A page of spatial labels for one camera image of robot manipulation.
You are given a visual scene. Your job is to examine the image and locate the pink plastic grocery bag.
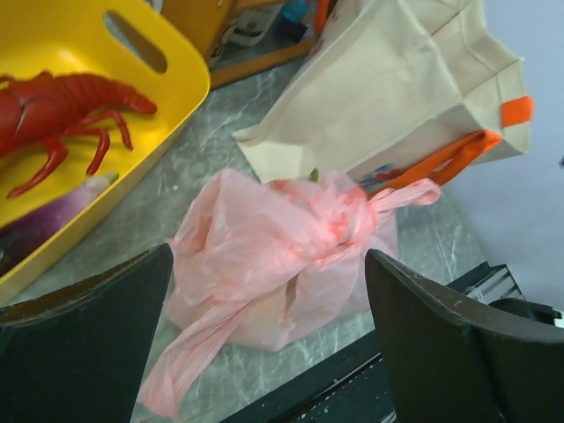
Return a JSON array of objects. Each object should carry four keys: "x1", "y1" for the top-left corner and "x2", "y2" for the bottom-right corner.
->
[{"x1": 139, "y1": 169, "x2": 441, "y2": 418}]

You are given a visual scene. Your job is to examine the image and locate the floral canvas tote bag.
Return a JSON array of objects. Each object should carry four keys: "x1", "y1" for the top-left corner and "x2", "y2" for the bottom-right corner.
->
[{"x1": 234, "y1": 1, "x2": 534, "y2": 192}]

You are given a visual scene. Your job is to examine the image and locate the red toy lobster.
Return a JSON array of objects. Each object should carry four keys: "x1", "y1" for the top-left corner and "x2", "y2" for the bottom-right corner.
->
[{"x1": 1, "y1": 70, "x2": 158, "y2": 198}]

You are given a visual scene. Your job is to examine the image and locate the purple toy eggplant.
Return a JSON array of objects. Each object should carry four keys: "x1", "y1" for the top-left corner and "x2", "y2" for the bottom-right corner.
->
[{"x1": 1, "y1": 172, "x2": 119, "y2": 276}]

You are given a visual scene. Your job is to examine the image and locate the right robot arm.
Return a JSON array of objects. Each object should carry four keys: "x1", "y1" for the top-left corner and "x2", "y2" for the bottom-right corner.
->
[{"x1": 489, "y1": 298, "x2": 563, "y2": 329}]

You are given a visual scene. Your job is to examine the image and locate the wooden shelf rack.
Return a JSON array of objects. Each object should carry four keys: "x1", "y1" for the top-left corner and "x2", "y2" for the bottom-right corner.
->
[{"x1": 161, "y1": 0, "x2": 330, "y2": 89}]

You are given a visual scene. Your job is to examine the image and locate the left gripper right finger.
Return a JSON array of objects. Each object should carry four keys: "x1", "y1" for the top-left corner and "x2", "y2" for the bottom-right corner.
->
[{"x1": 365, "y1": 250, "x2": 563, "y2": 422}]

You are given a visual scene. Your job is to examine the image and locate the yellow plastic tub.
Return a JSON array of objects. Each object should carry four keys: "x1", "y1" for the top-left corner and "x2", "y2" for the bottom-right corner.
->
[{"x1": 1, "y1": 1, "x2": 211, "y2": 301}]

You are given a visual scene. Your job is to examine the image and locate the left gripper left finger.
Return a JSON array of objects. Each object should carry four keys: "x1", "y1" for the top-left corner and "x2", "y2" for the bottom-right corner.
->
[{"x1": 1, "y1": 244, "x2": 173, "y2": 422}]

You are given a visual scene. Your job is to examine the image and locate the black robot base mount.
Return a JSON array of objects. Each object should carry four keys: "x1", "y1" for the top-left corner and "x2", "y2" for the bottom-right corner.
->
[{"x1": 225, "y1": 330, "x2": 395, "y2": 422}]

